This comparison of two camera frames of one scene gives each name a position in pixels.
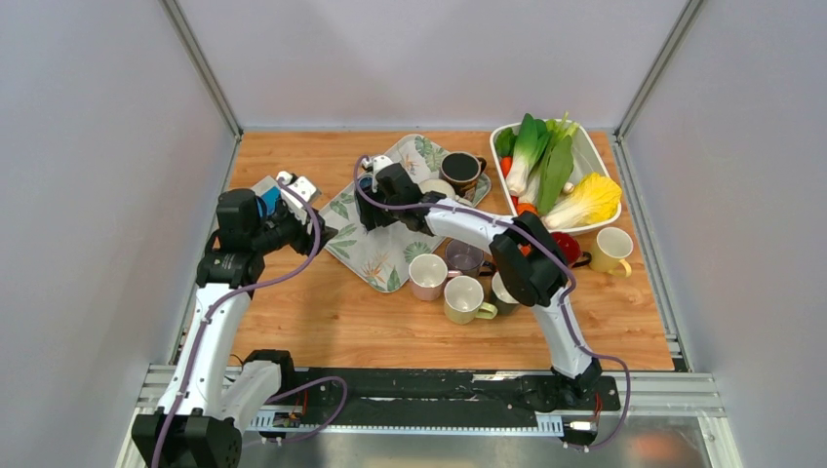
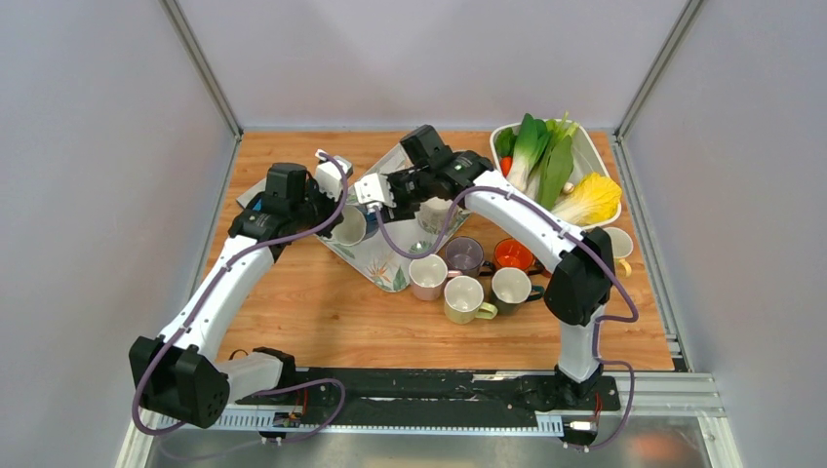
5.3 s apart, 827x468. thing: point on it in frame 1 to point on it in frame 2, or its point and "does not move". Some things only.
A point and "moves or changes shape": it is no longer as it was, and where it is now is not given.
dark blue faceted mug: x=367 y=182 moves or changes shape
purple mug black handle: x=466 y=257 does not move
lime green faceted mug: x=462 y=297 does not move
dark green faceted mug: x=506 y=303 does not move
